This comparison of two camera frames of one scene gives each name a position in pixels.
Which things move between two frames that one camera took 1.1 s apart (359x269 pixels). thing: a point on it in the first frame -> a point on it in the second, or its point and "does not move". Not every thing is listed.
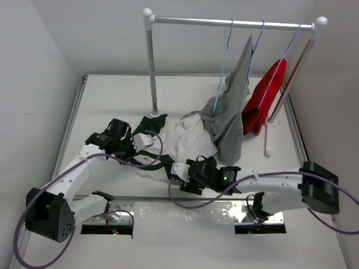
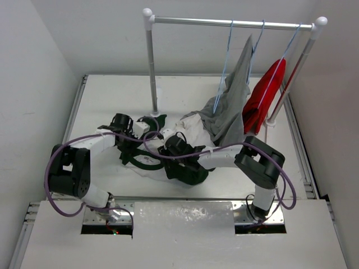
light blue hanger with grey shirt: x=254 y=51 does not move
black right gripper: x=192 y=186 -> x=164 y=150
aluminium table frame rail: x=17 y=253 does not move
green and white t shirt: x=189 y=138 does not move
